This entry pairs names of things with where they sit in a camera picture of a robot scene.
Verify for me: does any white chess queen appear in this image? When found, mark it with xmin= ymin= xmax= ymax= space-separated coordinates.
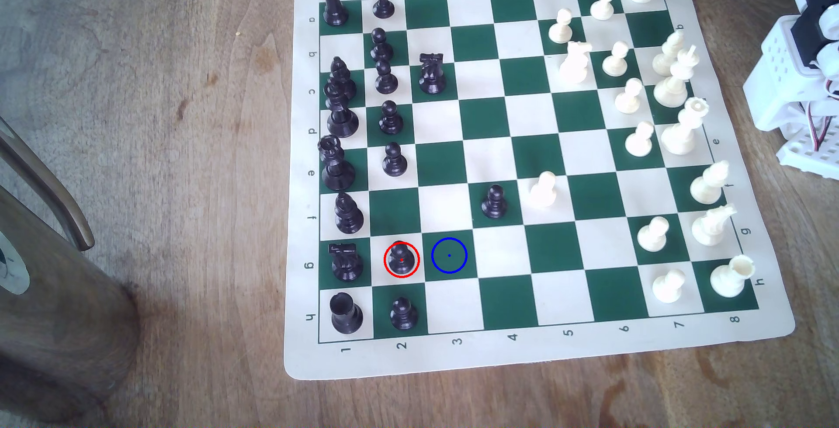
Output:
xmin=661 ymin=97 xmax=710 ymax=156

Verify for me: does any red white black servo wire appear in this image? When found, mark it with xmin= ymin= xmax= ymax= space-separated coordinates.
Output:
xmin=808 ymin=101 xmax=839 ymax=153

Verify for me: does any black chess rook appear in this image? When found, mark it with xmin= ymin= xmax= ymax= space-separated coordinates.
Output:
xmin=320 ymin=0 xmax=350 ymax=28
xmin=329 ymin=292 xmax=364 ymax=335

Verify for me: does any white chess knight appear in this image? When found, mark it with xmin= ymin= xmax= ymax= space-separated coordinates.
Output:
xmin=558 ymin=40 xmax=594 ymax=85
xmin=691 ymin=204 xmax=738 ymax=247

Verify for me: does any black chess bishop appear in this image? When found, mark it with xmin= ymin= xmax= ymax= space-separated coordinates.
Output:
xmin=334 ymin=192 xmax=365 ymax=235
xmin=327 ymin=56 xmax=358 ymax=102

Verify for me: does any black chess queen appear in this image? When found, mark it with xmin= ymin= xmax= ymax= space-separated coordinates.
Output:
xmin=318 ymin=135 xmax=357 ymax=192

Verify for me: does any white chess king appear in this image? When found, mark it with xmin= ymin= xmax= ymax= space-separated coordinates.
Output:
xmin=653 ymin=46 xmax=700 ymax=108

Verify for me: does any white chess bishop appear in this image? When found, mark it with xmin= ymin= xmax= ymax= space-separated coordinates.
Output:
xmin=652 ymin=29 xmax=686 ymax=77
xmin=690 ymin=160 xmax=730 ymax=205

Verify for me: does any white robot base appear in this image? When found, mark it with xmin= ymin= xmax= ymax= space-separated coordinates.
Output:
xmin=742 ymin=16 xmax=839 ymax=181

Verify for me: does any black chess king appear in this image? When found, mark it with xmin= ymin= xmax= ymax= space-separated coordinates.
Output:
xmin=324 ymin=82 xmax=361 ymax=139

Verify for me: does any curved brown handle bar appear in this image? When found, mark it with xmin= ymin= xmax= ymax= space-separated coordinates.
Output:
xmin=0 ymin=116 xmax=96 ymax=252

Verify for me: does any black chess knight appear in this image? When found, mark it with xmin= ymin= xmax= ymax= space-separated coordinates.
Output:
xmin=418 ymin=53 xmax=448 ymax=95
xmin=329 ymin=242 xmax=364 ymax=283

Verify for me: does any green and white chess mat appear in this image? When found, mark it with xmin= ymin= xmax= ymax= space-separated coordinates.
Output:
xmin=283 ymin=0 xmax=797 ymax=382

